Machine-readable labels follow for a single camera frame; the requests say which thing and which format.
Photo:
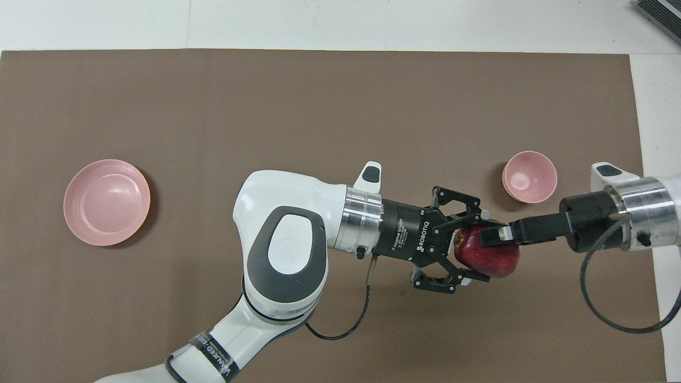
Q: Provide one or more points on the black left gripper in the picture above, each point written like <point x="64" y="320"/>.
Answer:
<point x="409" y="234"/>

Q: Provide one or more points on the pink round plate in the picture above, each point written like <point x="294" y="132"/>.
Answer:
<point x="106" y="202"/>

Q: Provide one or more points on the dark grey ribbed device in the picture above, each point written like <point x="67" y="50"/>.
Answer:
<point x="662" y="13"/>

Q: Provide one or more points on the pink small bowl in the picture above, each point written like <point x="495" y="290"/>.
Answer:
<point x="530" y="178"/>

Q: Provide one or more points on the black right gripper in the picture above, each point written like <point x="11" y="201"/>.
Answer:
<point x="588" y="221"/>

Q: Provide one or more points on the dark red apple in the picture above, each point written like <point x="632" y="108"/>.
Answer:
<point x="495" y="260"/>

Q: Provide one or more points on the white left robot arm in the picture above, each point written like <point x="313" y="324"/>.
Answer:
<point x="287" y="213"/>

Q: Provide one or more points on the brown paper table mat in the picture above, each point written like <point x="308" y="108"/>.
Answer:
<point x="266" y="117"/>

